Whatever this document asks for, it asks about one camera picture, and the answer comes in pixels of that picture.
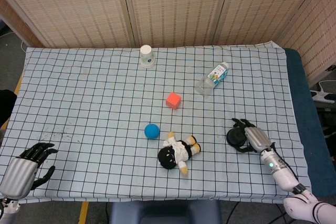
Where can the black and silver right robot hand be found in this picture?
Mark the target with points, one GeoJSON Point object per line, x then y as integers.
{"type": "Point", "coordinates": [258, 138]}

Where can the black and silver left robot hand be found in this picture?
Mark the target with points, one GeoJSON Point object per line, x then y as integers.
{"type": "Point", "coordinates": [18, 176]}

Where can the black round cup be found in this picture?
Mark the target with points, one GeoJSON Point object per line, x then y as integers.
{"type": "Point", "coordinates": [235, 136]}

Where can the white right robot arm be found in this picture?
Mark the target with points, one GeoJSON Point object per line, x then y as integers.
{"type": "Point", "coordinates": [281, 171]}

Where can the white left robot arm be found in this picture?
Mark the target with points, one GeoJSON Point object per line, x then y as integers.
{"type": "Point", "coordinates": [9, 208]}

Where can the white floral paper cup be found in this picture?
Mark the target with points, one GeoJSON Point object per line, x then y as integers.
{"type": "Point", "coordinates": [146, 54]}

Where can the dark blue table pad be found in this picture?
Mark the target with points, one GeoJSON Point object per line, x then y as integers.
{"type": "Point", "coordinates": [307, 108]}

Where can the black rounded object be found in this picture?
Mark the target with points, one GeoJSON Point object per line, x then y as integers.
{"type": "Point", "coordinates": [6, 108]}

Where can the black equipment box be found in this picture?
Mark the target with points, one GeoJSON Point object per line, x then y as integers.
{"type": "Point", "coordinates": [328, 119]}

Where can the clear plastic bottle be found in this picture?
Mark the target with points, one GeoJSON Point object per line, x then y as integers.
{"type": "Point", "coordinates": [214, 77]}

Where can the black-headed plush doll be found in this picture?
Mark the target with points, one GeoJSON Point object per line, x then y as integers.
{"type": "Point", "coordinates": [170, 155]}

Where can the orange cube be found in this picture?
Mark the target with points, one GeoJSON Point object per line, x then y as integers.
{"type": "Point", "coordinates": [173, 100]}

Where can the checkered light blue tablecloth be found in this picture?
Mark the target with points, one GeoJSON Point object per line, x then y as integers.
{"type": "Point", "coordinates": [92, 103]}

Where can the blue ball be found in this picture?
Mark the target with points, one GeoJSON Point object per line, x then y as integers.
{"type": "Point", "coordinates": [152, 131]}

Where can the bamboo screen panel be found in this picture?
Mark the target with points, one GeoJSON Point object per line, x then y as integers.
{"type": "Point", "coordinates": [178, 6]}
{"type": "Point", "coordinates": [262, 6]}
{"type": "Point", "coordinates": [15, 22]}
{"type": "Point", "coordinates": [65, 6]}
{"type": "Point", "coordinates": [320, 37]}

